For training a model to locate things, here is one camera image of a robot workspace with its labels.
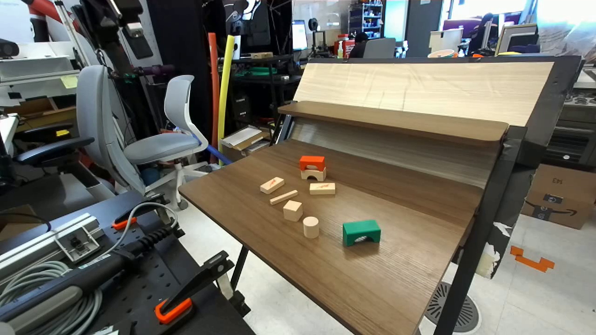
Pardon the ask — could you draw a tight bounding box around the green arch block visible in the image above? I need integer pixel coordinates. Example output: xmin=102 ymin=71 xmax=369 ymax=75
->
xmin=341 ymin=218 xmax=384 ymax=248

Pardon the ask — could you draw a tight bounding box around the orange arch block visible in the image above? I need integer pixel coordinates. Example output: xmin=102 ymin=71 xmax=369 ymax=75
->
xmin=298 ymin=155 xmax=328 ymax=174

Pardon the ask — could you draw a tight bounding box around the natural wooden arch block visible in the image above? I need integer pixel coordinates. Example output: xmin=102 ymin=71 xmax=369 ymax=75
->
xmin=300 ymin=166 xmax=328 ymax=183

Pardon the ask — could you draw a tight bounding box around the wooden rectangular block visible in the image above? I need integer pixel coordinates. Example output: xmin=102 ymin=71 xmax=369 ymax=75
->
xmin=259 ymin=176 xmax=287 ymax=196
xmin=307 ymin=181 xmax=337 ymax=198

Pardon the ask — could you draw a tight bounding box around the thin wooden stick block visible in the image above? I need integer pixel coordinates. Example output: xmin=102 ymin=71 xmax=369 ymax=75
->
xmin=268 ymin=189 xmax=300 ymax=207

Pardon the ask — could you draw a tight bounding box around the wooden cube block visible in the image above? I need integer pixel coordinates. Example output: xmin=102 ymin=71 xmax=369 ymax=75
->
xmin=281 ymin=200 xmax=305 ymax=224

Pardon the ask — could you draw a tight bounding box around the wooden cylinder block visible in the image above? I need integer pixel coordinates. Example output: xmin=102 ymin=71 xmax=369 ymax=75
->
xmin=302 ymin=215 xmax=322 ymax=241

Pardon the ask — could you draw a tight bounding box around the stack of flat boards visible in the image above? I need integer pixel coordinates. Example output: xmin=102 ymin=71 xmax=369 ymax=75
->
xmin=220 ymin=125 xmax=276 ymax=159

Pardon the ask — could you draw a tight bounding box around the wooden table shelf board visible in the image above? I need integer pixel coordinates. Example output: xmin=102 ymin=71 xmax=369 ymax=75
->
xmin=276 ymin=101 xmax=510 ymax=146

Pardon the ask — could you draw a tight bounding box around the yellow foam tube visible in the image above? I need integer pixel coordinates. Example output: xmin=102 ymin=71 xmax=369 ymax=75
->
xmin=216 ymin=34 xmax=238 ymax=151

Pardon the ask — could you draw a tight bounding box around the orange foam tube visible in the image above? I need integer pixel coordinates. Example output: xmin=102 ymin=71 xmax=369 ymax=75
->
xmin=207 ymin=32 xmax=222 ymax=151

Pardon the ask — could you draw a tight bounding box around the white office chair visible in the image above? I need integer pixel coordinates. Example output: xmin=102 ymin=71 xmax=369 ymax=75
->
xmin=123 ymin=73 xmax=212 ymax=213

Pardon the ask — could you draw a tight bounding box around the black clamp with orange grip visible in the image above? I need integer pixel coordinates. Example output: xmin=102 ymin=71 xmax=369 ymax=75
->
xmin=153 ymin=250 xmax=236 ymax=328

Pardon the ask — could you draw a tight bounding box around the black perforated workbench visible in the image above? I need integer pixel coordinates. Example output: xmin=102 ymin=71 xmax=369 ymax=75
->
xmin=0 ymin=189 xmax=257 ymax=335

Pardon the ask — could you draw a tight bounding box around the grey office chair with armrests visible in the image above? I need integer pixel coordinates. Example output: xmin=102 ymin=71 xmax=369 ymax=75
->
xmin=17 ymin=64 xmax=149 ymax=202

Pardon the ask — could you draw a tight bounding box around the round black floor grate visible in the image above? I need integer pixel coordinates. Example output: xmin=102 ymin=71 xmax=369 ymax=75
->
xmin=425 ymin=282 xmax=482 ymax=335

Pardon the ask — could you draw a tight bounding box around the computer monitor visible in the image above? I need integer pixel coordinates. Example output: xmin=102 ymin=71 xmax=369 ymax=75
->
xmin=495 ymin=23 xmax=542 ymax=56

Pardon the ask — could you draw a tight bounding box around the brown cardboard box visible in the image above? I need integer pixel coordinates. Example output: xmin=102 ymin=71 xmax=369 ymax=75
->
xmin=520 ymin=163 xmax=596 ymax=231

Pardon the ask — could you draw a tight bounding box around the white cable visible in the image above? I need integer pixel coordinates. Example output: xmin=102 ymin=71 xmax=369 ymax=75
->
xmin=99 ymin=202 xmax=177 ymax=263

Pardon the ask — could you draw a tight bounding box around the silver aluminium extrusion rail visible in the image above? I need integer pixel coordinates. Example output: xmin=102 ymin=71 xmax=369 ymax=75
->
xmin=0 ymin=213 xmax=104 ymax=282

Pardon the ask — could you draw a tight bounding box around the grey cable bundle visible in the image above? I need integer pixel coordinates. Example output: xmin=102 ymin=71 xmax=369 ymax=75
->
xmin=0 ymin=259 xmax=104 ymax=335

